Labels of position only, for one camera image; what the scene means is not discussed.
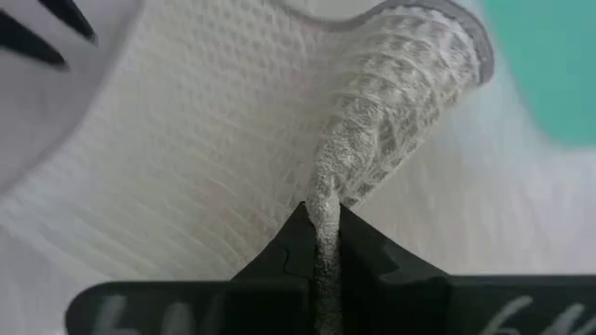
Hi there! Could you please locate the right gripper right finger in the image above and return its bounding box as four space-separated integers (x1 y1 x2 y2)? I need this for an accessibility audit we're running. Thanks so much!
336 203 452 335

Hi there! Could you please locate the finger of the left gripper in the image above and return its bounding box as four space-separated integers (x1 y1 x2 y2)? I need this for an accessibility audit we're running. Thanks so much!
0 9 70 71
39 0 98 46

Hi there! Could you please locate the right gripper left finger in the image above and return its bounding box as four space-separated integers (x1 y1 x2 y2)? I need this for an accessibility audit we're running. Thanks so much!
227 200 318 335

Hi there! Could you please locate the grey microfiber towel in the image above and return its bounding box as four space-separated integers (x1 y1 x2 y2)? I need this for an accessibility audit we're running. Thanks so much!
0 0 495 335

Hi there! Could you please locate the translucent teal plastic bin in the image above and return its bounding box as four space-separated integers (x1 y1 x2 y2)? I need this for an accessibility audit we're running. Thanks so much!
481 0 596 149

